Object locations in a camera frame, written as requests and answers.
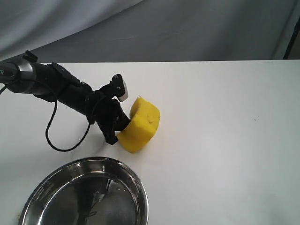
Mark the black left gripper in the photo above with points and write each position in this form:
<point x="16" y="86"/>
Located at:
<point x="103" y="107"/>

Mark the yellow sponge block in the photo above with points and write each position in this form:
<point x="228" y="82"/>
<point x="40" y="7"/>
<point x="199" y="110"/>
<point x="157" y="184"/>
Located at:
<point x="144" y="122"/>

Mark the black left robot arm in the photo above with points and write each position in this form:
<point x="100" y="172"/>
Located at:
<point x="54" y="83"/>

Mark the round stainless steel pan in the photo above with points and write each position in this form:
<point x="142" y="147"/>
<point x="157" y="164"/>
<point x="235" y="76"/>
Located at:
<point x="88" y="191"/>

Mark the grey backdrop cloth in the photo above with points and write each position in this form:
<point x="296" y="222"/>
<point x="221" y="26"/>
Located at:
<point x="147" y="30"/>

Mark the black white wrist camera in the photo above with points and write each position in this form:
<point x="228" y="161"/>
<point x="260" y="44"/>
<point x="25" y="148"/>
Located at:
<point x="116" y="88"/>

